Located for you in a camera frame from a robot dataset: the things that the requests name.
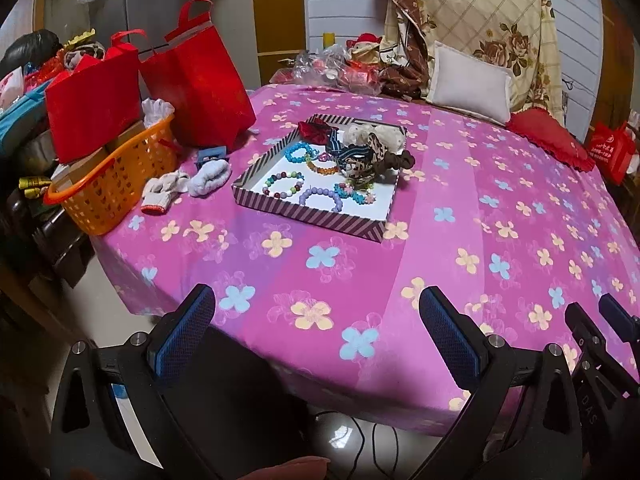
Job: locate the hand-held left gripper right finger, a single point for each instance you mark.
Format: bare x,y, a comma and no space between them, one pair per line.
452,340

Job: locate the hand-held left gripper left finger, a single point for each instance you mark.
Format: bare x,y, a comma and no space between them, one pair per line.
187,330

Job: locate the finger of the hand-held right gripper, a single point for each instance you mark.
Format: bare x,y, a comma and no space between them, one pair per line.
617,312
587,330

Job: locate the striped cardboard box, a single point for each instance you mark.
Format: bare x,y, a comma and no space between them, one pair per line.
310,217

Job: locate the brown scrunchie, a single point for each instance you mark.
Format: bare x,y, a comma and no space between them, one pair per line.
402,161

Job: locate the white fluffy scrunchie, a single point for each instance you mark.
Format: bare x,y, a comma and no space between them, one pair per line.
385,135

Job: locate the red velvet scrunchie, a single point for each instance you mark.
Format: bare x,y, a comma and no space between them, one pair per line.
315,131

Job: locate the person's left hand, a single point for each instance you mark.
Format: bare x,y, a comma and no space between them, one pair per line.
295,470

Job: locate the pink floral bedsheet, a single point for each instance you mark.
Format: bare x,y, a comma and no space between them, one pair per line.
450,220

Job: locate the white work glove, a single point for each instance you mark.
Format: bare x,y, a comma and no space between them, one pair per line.
162,190

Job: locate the pale fluffy sock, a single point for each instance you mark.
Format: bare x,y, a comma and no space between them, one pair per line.
210,180

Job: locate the orange plastic basket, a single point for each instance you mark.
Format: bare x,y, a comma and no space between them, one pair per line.
115,195

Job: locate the red paper bag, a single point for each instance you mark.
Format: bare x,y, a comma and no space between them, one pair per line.
612,152

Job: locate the blue hair claw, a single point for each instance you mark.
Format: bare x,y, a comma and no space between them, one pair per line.
210,156

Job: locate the red cushion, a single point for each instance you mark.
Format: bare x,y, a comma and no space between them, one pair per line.
550,137

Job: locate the large red tote bag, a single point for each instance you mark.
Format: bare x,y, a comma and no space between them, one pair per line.
200,90

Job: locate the small red tote bag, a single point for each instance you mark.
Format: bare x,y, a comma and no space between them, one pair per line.
95,105

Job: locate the white pillow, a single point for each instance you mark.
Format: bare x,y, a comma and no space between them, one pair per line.
470,85

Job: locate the clear plastic bag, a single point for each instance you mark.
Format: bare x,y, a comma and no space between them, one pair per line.
325,70

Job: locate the brown patterned blanket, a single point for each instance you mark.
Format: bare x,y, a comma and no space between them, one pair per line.
400,45

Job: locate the yellow bottle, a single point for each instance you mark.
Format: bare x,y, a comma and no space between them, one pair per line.
330,42

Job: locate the cream floral quilt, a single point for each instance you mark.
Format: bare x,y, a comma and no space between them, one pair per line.
490,10

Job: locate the grey refrigerator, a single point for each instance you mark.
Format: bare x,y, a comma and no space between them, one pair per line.
160,0

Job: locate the wooden door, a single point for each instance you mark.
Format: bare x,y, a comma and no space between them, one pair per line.
280,5

